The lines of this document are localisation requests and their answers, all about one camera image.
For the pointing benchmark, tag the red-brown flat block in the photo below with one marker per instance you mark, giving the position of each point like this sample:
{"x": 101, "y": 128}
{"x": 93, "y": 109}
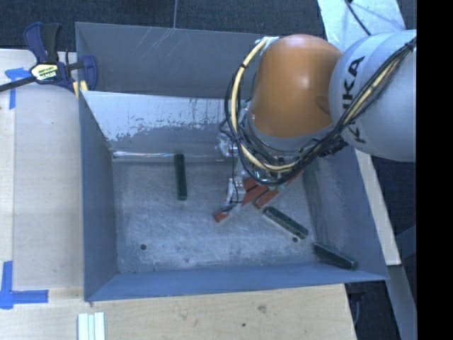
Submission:
{"x": 221, "y": 216}
{"x": 266, "y": 198}
{"x": 252, "y": 194}

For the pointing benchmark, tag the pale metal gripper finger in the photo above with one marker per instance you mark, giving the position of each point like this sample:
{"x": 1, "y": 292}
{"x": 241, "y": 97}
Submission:
{"x": 231, "y": 188}
{"x": 240, "y": 186}

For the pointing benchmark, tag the grey metal bin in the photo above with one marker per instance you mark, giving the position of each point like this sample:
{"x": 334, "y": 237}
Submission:
{"x": 159, "y": 232}

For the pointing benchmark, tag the dark green flat block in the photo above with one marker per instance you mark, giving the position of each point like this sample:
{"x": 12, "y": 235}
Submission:
{"x": 180, "y": 179}
{"x": 286, "y": 223}
{"x": 334, "y": 256}

